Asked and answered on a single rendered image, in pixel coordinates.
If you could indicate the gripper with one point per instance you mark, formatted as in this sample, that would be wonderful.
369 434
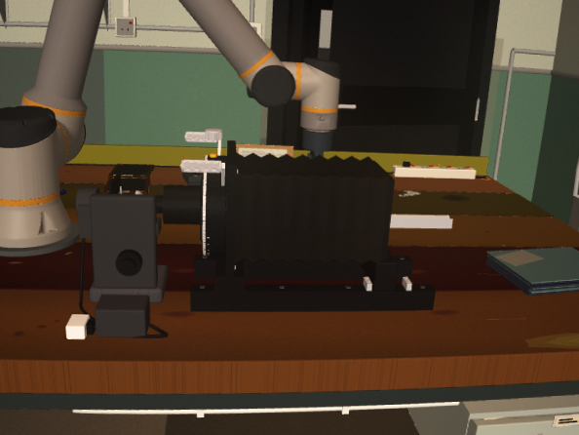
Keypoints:
318 138

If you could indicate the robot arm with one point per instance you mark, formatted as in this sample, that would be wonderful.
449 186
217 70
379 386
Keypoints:
54 68

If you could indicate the white shutter lever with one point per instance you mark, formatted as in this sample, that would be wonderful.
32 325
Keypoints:
203 135

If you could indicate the black round focus knob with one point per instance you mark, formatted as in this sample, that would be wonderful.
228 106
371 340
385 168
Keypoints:
130 261

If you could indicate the light wooden box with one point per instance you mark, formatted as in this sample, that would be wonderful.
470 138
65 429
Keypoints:
264 150

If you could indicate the small white crumpled scrap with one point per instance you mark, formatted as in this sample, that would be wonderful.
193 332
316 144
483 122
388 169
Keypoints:
409 193

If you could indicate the black door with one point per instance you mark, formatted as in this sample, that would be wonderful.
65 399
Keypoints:
407 68

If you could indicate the white power strip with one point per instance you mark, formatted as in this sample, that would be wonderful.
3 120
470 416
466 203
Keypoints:
434 171

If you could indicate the white flat bar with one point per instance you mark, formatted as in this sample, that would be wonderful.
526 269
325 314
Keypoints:
420 221

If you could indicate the white scale strip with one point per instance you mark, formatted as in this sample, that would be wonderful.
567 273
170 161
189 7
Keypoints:
205 217

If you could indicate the dark olive mat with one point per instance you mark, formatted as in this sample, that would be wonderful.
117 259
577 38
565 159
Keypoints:
470 204

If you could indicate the brown microscope stage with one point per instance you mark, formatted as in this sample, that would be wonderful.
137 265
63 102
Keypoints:
130 178

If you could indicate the grey microscope body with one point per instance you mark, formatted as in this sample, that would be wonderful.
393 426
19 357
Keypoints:
122 226

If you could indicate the green folder stack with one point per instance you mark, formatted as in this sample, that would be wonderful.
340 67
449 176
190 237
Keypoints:
536 269

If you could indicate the black transformer box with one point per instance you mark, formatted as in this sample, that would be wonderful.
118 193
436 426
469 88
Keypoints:
122 314

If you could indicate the white plug block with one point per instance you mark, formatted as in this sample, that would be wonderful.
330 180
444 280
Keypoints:
77 327

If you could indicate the grey cabinet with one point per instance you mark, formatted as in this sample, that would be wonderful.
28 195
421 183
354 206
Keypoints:
520 418

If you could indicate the black bellows camera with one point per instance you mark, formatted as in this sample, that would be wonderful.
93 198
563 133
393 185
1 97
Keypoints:
312 212

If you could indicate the white rail knob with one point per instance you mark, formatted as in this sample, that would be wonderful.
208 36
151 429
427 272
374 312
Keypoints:
367 284
407 283

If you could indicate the olive yellow back rail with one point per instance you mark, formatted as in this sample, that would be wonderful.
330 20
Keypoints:
135 156

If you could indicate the grey wall conduit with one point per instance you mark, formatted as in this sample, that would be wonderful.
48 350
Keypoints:
158 28

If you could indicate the grey wall pipe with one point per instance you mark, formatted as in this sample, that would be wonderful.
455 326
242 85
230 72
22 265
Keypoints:
509 90

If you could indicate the white wall socket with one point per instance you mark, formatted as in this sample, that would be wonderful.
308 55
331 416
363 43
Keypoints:
125 26

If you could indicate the white under-bench rail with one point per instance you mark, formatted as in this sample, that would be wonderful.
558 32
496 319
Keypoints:
271 410

